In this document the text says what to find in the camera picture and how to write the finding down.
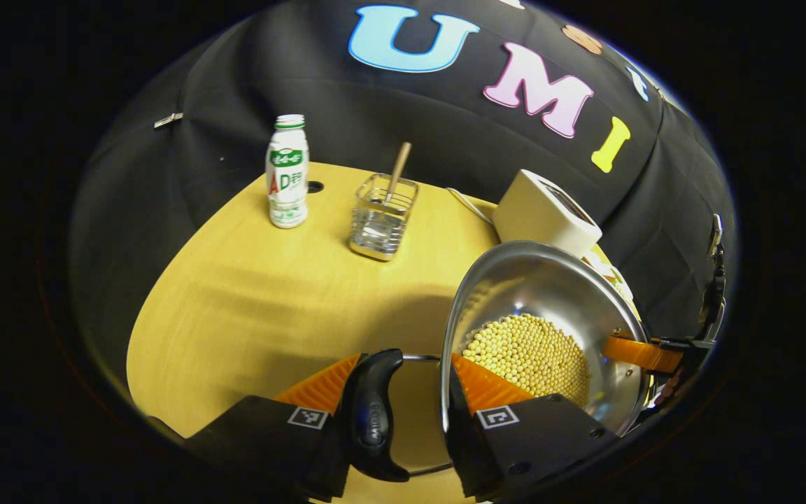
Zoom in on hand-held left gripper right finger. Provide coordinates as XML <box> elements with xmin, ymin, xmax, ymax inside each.
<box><xmin>444</xmin><ymin>353</ymin><xmax>618</xmax><ymax>503</ymax></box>

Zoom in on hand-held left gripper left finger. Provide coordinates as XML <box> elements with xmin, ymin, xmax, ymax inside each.
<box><xmin>183</xmin><ymin>353</ymin><xmax>363</xmax><ymax>502</ymax></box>

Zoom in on pile of soybeans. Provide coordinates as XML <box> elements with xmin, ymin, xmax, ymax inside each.
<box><xmin>460</xmin><ymin>312</ymin><xmax>592</xmax><ymax>408</ymax></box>

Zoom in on steel pot with black handles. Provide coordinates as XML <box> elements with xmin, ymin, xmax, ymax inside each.
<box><xmin>341</xmin><ymin>239</ymin><xmax>657</xmax><ymax>484</ymax></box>

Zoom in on white toaster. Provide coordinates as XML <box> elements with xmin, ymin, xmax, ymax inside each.
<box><xmin>491</xmin><ymin>168</ymin><xmax>604</xmax><ymax>259</ymax></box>

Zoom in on white drink bottle green cap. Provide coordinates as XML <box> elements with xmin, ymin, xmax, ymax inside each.
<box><xmin>265</xmin><ymin>113</ymin><xmax>311</xmax><ymax>230</ymax></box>

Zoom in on black backdrop cloth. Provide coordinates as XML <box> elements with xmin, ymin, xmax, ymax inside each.
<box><xmin>69</xmin><ymin>0</ymin><xmax>738</xmax><ymax>393</ymax></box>

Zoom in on white toaster cable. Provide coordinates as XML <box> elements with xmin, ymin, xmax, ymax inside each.
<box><xmin>444</xmin><ymin>186</ymin><xmax>496</xmax><ymax>226</ymax></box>

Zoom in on wire mesh utensil holder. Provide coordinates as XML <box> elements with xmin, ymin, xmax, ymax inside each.
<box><xmin>348</xmin><ymin>172</ymin><xmax>420</xmax><ymax>263</ymax></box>

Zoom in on wooden utensil handle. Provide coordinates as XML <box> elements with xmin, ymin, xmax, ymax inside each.
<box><xmin>383</xmin><ymin>141</ymin><xmax>413</xmax><ymax>206</ymax></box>

